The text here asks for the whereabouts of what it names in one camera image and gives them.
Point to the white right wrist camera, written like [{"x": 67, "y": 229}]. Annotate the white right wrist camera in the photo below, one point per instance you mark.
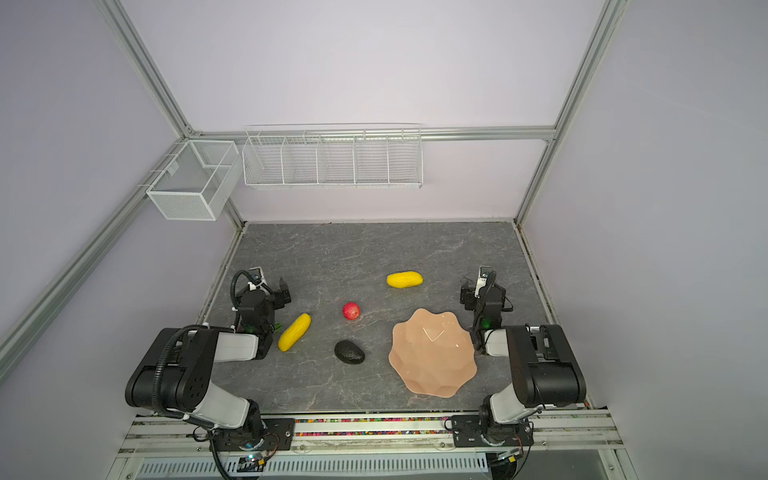
[{"x": 483, "y": 275}]

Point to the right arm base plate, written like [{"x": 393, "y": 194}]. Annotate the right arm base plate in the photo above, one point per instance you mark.
[{"x": 476, "y": 431}]

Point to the white mesh box basket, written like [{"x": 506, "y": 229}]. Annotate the white mesh box basket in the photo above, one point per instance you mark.
[{"x": 198, "y": 180}]

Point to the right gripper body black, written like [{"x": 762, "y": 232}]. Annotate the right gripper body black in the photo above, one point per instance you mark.
[{"x": 470, "y": 295}]

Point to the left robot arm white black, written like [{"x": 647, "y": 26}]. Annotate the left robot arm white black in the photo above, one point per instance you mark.
[{"x": 174, "y": 377}]

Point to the small red fake apple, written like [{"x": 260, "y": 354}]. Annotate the small red fake apple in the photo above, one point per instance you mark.
[{"x": 351, "y": 311}]

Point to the white ventilation grille strip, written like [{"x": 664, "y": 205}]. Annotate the white ventilation grille strip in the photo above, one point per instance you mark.
[{"x": 338, "y": 466}]

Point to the peach wavy fruit bowl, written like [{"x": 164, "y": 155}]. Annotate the peach wavy fruit bowl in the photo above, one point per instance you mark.
[{"x": 433, "y": 354}]

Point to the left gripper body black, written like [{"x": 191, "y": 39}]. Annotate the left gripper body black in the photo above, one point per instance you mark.
[{"x": 279, "y": 294}]

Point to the long white wire basket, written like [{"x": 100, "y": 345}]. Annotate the long white wire basket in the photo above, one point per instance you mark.
[{"x": 333, "y": 155}]

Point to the dark fake avocado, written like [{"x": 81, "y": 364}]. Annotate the dark fake avocado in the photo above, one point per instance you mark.
[{"x": 348, "y": 352}]

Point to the yellow fake fruit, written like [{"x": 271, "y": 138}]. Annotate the yellow fake fruit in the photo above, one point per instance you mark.
[
  {"x": 294, "y": 332},
  {"x": 405, "y": 279}
]

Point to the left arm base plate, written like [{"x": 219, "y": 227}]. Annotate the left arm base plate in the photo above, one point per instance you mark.
[{"x": 274, "y": 433}]

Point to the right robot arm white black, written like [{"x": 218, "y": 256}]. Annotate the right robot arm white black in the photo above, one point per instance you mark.
[{"x": 543, "y": 367}]

